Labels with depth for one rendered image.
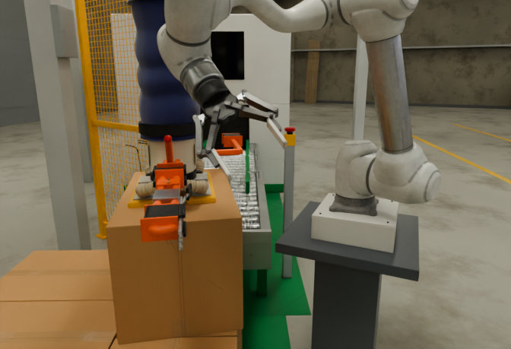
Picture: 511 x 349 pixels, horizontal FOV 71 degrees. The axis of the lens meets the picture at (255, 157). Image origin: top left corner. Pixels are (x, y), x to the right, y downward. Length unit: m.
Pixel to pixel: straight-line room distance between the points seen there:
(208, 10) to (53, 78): 1.93
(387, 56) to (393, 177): 0.40
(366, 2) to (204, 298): 1.01
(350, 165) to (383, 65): 0.42
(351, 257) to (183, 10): 0.97
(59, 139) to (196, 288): 1.71
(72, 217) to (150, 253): 1.68
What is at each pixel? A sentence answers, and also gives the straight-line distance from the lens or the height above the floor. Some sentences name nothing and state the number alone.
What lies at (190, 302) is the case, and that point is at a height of 0.67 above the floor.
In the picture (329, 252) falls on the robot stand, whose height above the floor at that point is 0.75.
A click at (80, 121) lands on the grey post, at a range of 4.96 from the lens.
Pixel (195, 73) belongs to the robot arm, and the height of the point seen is 1.38.
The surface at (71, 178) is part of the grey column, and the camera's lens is 2.70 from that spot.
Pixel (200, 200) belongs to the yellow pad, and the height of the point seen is 0.96.
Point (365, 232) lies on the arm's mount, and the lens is 1.39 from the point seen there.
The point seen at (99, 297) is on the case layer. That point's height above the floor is 0.54.
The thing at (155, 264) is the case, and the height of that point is 0.81.
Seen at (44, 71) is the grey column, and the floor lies 1.38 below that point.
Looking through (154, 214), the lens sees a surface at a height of 1.10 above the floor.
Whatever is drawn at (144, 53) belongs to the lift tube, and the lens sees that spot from 1.26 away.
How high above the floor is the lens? 1.38
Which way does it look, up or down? 13 degrees down
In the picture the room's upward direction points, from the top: straight up
